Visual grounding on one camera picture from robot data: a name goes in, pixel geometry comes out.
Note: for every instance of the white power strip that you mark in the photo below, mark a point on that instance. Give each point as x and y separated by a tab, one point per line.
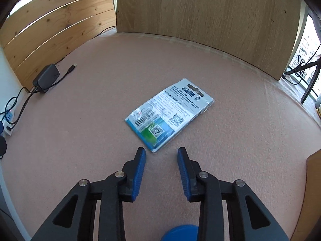
10	124

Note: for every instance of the blue round lid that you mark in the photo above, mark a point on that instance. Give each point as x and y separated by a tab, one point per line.
180	233

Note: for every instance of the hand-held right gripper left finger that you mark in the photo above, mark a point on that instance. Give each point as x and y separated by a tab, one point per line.
139	173

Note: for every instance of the light oak wooden panel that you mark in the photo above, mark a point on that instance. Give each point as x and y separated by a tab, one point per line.
213	17

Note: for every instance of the large penguin plush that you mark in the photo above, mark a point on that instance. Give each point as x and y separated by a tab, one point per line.
318	105

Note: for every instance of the pine slat board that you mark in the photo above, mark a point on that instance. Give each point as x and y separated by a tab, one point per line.
50	30

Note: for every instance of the cardboard box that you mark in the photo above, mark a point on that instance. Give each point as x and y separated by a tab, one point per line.
314	193

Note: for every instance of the black round plug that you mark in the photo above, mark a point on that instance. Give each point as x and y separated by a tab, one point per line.
2	146

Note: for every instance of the black power adapter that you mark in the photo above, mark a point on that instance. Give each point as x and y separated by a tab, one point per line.
46	79

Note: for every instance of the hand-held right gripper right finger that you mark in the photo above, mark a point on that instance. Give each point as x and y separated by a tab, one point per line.
183	173

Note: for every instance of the printed packet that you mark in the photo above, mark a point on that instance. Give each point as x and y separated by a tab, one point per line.
170	110

